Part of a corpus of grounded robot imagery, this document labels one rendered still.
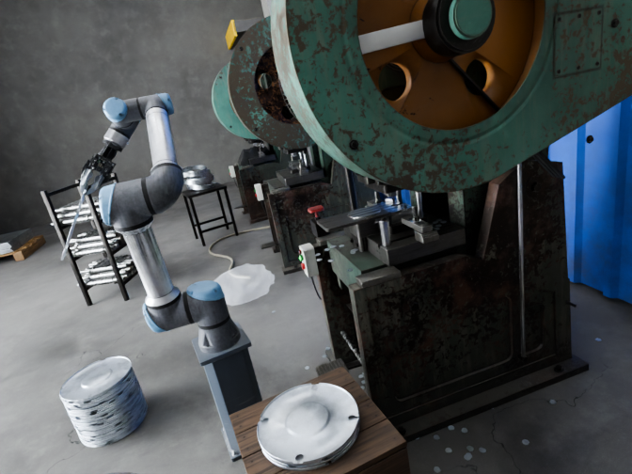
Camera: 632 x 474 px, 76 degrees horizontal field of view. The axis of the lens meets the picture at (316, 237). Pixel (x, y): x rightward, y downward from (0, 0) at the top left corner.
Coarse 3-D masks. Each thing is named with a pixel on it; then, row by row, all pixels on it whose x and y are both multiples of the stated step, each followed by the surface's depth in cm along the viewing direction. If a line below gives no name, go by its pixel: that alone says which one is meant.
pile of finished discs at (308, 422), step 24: (288, 408) 120; (312, 408) 117; (336, 408) 116; (264, 432) 113; (288, 432) 111; (312, 432) 109; (336, 432) 108; (288, 456) 104; (312, 456) 102; (336, 456) 103
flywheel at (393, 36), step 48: (384, 0) 96; (432, 0) 92; (480, 0) 89; (528, 0) 106; (384, 48) 94; (432, 48) 97; (480, 48) 106; (528, 48) 110; (432, 96) 106; (480, 96) 110
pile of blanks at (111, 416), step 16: (128, 384) 177; (64, 400) 169; (96, 400) 168; (112, 400) 172; (128, 400) 176; (144, 400) 188; (80, 416) 168; (96, 416) 168; (112, 416) 171; (128, 416) 177; (144, 416) 186; (80, 432) 173; (96, 432) 171; (112, 432) 172; (128, 432) 177
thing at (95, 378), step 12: (108, 360) 191; (120, 360) 189; (84, 372) 185; (96, 372) 182; (108, 372) 180; (120, 372) 179; (72, 384) 178; (84, 384) 175; (96, 384) 173; (108, 384) 173; (60, 396) 170; (72, 396) 169; (84, 396) 168
